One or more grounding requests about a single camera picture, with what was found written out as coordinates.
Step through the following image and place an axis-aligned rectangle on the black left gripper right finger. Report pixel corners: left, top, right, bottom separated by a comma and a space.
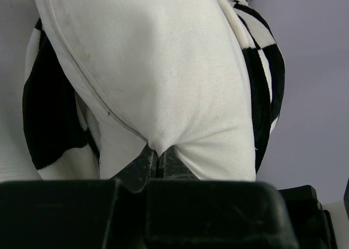
159, 148, 198, 180

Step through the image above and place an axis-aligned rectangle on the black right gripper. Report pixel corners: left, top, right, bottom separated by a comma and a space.
279, 185, 348, 248

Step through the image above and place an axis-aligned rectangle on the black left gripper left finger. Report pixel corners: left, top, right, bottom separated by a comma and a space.
116, 147, 154, 192

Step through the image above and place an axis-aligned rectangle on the black white checkered pillowcase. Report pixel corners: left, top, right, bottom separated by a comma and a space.
22, 0, 285, 180

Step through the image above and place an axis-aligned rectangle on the white pillow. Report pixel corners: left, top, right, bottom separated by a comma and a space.
35, 0, 256, 181

